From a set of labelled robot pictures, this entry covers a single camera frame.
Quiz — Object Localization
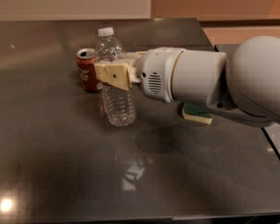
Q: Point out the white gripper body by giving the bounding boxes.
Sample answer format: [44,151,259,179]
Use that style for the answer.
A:
[136,48,185,103]

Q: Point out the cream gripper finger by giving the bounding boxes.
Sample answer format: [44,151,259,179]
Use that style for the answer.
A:
[94,63,141,91]
[125,51,146,66]

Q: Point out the clear plastic water bottle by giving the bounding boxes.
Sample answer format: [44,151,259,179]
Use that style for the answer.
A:
[95,27,136,127]

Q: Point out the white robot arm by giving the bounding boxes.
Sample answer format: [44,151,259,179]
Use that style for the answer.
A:
[94,36,280,127]

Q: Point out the red soda can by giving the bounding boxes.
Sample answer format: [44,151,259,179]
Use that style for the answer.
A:
[77,48,102,92]

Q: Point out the green yellow sponge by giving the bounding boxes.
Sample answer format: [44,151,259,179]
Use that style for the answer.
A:
[182,103,212,125]

